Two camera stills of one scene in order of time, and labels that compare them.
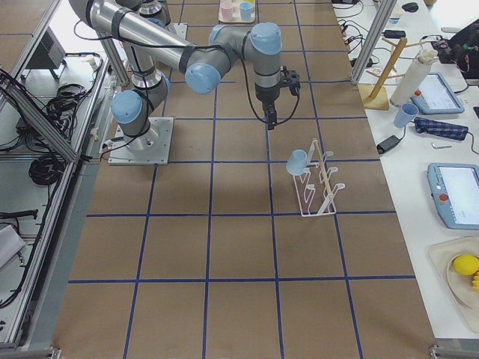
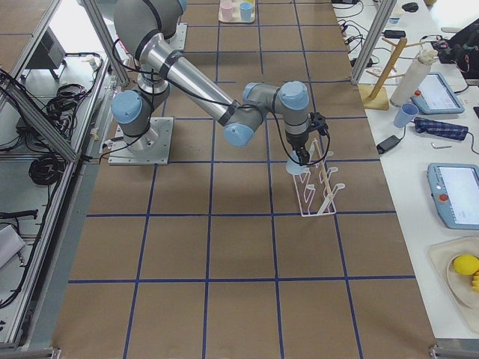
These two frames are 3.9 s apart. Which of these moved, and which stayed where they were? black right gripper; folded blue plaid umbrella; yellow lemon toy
Moved: black right gripper
Stayed: yellow lemon toy; folded blue plaid umbrella
